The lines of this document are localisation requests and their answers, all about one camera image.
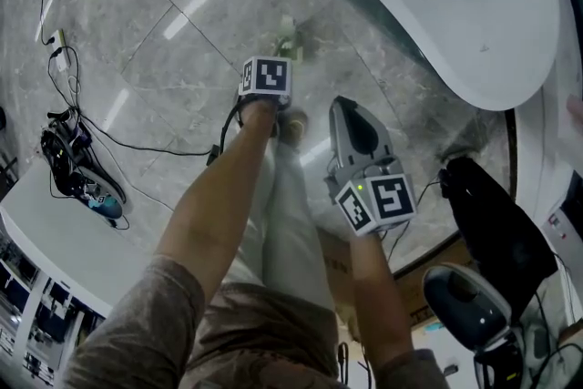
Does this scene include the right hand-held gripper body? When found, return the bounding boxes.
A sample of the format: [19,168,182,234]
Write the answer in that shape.
[323,95,418,238]

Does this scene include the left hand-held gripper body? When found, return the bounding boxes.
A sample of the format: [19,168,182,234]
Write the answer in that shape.
[233,55,294,138]

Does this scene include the green white cleaning tool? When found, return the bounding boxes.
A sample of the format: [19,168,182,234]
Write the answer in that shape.
[271,14,305,62]

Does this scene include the white bathtub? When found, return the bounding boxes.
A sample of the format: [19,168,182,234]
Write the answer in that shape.
[289,0,567,112]

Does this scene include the person's right forearm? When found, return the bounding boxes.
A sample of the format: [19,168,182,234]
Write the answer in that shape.
[349,231,416,371]

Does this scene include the person's left forearm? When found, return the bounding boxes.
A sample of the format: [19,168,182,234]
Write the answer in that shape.
[153,98,280,307]

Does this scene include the person's brown shoe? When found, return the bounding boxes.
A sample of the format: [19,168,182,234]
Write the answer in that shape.
[276,107,310,148]

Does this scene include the person's light grey trousers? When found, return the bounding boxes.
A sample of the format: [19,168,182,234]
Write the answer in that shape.
[226,138,339,312]

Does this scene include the brown cardboard box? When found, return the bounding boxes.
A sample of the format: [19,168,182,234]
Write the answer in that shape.
[316,226,480,336]

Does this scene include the grey rounded helmet device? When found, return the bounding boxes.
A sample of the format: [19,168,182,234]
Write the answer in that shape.
[422,263,526,389]

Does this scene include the person's brown shirt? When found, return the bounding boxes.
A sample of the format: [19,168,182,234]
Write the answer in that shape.
[62,253,450,389]

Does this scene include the white power strip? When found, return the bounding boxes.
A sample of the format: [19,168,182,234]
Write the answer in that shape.
[47,28,71,74]

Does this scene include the white table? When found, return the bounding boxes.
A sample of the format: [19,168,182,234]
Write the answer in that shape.
[0,162,154,321]

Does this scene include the white shelf unit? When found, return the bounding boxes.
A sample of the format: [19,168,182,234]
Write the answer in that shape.
[0,213,108,389]

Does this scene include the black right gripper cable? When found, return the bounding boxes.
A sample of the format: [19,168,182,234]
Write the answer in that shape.
[378,178,444,263]

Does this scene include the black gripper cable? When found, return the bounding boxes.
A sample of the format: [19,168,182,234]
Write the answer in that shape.
[378,178,444,263]
[206,100,245,168]

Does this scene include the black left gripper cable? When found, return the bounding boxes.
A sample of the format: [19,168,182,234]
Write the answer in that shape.
[206,100,245,168]

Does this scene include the black cable on floor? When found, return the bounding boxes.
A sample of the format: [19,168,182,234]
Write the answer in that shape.
[39,0,215,159]

